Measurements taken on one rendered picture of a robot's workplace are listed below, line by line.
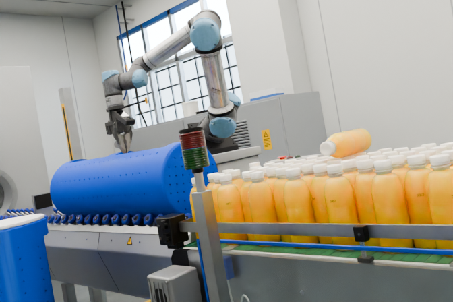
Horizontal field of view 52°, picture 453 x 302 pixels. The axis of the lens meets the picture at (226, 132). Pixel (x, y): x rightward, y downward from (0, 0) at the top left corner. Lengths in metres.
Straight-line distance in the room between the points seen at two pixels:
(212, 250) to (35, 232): 0.95
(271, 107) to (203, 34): 1.59
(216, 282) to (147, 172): 0.64
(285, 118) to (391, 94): 1.25
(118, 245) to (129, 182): 0.30
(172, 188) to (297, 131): 1.87
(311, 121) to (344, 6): 1.34
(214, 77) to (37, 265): 1.00
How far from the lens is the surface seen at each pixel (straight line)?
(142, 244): 1.84
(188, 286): 1.41
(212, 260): 1.17
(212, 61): 1.89
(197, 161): 1.13
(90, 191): 2.05
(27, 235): 1.94
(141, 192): 1.75
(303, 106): 3.51
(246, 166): 2.20
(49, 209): 2.84
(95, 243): 2.13
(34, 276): 1.96
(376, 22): 4.32
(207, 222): 1.16
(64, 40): 7.44
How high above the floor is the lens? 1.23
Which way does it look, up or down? level
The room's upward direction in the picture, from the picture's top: 10 degrees counter-clockwise
